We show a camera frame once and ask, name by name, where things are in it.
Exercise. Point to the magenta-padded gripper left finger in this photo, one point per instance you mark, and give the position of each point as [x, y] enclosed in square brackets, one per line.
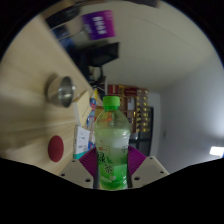
[87, 161]

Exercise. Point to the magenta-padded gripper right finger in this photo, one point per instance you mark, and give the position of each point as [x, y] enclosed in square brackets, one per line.
[137, 160]

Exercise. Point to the green tea drink bottle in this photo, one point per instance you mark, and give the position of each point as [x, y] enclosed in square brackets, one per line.
[111, 150]

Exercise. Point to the flat round red coaster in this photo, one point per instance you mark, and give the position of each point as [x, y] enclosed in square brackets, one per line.
[55, 148]

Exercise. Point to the pale yellow book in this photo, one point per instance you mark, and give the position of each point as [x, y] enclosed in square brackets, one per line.
[81, 106]

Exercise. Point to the wooden shelf unit with trophies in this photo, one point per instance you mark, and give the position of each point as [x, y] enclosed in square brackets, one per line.
[133, 100]

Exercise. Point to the small steel cup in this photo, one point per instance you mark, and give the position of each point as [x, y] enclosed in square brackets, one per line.
[61, 91]

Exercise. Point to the ceiling tube light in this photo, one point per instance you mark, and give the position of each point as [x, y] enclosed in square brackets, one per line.
[217, 151]

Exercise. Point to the black office chair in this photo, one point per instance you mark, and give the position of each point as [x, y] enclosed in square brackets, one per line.
[100, 55]

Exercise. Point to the purple sign board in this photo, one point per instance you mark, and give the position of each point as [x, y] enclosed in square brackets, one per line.
[99, 24]

